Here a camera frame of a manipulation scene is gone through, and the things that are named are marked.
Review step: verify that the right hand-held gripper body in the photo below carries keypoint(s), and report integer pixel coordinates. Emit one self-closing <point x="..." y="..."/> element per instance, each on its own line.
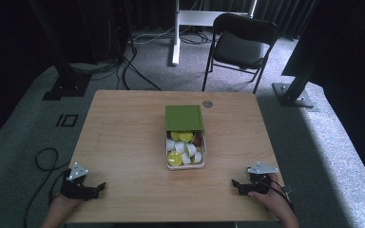
<point x="259" y="182"/>

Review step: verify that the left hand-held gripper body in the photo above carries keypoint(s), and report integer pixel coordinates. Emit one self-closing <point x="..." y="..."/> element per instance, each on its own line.
<point x="74" y="186"/>

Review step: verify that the person's right hand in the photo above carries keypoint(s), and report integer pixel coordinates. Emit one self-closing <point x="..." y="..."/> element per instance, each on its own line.
<point x="271" y="200"/>

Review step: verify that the person's left hand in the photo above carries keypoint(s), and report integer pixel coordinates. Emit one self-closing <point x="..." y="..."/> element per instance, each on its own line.
<point x="62" y="205"/>

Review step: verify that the white drawer tray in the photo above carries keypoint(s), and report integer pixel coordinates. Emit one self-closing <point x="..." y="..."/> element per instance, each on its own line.
<point x="203" y="158"/>

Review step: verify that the brown capsule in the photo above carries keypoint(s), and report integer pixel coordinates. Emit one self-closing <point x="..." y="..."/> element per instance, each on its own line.
<point x="197" y="139"/>

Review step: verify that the pile of white yellow capsules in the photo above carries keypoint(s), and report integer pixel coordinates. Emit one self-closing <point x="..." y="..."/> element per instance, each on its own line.
<point x="183" y="148"/>

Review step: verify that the green drawer box sleeve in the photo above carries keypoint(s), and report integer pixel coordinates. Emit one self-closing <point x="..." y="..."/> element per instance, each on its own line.
<point x="184" y="117"/>

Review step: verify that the black metal stand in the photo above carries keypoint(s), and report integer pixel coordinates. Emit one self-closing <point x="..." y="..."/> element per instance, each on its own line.
<point x="66" y="72"/>
<point x="296" y="91"/>

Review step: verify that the black folding chair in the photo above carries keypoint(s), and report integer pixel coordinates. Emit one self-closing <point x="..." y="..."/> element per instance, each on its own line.
<point x="239" y="47"/>

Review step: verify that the white desk frame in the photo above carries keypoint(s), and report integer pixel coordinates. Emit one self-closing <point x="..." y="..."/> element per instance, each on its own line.
<point x="183" y="22"/>

